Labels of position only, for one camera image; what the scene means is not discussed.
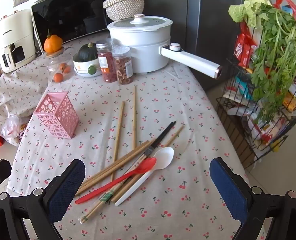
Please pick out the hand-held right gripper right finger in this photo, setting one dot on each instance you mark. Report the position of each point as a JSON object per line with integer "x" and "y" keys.
{"x": 227, "y": 192}

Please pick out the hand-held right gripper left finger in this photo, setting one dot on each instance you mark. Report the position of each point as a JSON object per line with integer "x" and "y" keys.
{"x": 65, "y": 192}

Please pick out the wooden chopstick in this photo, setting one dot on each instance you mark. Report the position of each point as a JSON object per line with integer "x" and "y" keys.
{"x": 135, "y": 117}
{"x": 100, "y": 170}
{"x": 119, "y": 135}
{"x": 100, "y": 173}
{"x": 100, "y": 177}
{"x": 175, "y": 133}

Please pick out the plastic chopsticks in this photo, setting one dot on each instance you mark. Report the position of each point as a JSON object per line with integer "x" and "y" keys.
{"x": 105, "y": 197}

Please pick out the white plastic spoon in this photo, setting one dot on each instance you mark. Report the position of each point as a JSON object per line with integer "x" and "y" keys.
{"x": 165, "y": 157}

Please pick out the pink perforated utensil holder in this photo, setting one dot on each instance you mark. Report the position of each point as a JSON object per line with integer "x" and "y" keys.
{"x": 60, "y": 120}

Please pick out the red plastic spoon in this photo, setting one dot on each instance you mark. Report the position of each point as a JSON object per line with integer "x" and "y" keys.
{"x": 145, "y": 166}

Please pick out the black chopstick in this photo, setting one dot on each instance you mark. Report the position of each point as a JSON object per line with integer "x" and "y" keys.
{"x": 160, "y": 134}
{"x": 163, "y": 136}

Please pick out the clear plastic bag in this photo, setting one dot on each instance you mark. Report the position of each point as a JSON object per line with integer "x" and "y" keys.
{"x": 12, "y": 127}

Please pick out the cherry print tablecloth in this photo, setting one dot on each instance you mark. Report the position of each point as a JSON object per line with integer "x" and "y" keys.
{"x": 187, "y": 130}

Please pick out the small floral cloth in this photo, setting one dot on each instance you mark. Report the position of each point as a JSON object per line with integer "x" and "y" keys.
{"x": 18, "y": 92}

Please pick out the blue white packet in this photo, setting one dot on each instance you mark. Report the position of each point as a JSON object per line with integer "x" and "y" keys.
{"x": 242, "y": 88}

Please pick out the yellow packet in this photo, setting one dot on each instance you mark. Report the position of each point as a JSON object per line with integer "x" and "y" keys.
{"x": 291, "y": 102}

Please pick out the small orange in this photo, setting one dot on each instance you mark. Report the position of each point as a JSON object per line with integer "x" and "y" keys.
{"x": 62, "y": 67}
{"x": 58, "y": 77}
{"x": 67, "y": 69}

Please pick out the white bowl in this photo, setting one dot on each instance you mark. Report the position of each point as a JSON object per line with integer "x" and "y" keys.
{"x": 81, "y": 68}

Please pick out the small green round fruit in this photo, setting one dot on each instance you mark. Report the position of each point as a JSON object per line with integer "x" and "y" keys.
{"x": 92, "y": 69}

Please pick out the glass jar with wooden lid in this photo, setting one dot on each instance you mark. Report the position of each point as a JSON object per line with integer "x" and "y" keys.
{"x": 55, "y": 61}

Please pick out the jar of red dried fruit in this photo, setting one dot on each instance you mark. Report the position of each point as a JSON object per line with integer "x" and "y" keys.
{"x": 106, "y": 65}

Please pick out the jar of dried fruit rings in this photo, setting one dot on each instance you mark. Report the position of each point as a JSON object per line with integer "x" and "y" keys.
{"x": 123, "y": 67}

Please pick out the cream kitchen appliance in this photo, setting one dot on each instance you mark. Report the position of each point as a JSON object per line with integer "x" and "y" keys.
{"x": 13, "y": 37}

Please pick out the dark green squash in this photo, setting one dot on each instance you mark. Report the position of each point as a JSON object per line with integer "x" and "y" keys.
{"x": 88, "y": 53}

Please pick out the orange pumpkin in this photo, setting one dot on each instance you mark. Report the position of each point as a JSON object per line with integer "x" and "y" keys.
{"x": 53, "y": 43}

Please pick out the green leafy herbs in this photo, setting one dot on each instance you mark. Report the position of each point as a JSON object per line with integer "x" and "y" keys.
{"x": 275, "y": 55}

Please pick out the red snack packet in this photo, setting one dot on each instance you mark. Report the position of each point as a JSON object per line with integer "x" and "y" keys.
{"x": 244, "y": 47}

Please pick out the white electric pot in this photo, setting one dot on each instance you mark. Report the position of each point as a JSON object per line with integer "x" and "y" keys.
{"x": 148, "y": 52}

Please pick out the black microwave oven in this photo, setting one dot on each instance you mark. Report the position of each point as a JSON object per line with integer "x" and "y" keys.
{"x": 70, "y": 17}

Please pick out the glass pot lid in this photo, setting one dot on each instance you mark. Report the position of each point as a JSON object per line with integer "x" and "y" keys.
{"x": 140, "y": 22}

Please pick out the napa cabbage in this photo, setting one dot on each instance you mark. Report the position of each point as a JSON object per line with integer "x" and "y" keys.
{"x": 250, "y": 7}

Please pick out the red plastic bag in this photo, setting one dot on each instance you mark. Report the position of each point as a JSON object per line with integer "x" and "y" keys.
{"x": 295, "y": 12}

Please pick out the woven basket with lid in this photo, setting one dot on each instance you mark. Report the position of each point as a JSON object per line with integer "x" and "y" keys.
{"x": 125, "y": 5}

